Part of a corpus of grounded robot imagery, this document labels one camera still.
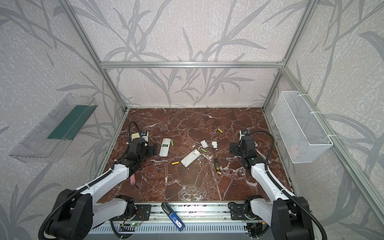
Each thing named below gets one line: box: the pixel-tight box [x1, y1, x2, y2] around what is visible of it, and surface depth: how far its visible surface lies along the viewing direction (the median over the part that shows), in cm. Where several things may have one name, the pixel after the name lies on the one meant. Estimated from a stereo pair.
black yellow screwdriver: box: [214, 158, 222, 175], surface depth 90 cm
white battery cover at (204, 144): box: [200, 139, 209, 149], surface depth 101 cm
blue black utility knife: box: [161, 201, 186, 232], surface depth 70 cm
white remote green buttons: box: [181, 149, 202, 168], surface depth 94 cm
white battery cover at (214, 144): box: [211, 141, 218, 149], surface depth 101 cm
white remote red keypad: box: [159, 138, 171, 158], surface depth 98 cm
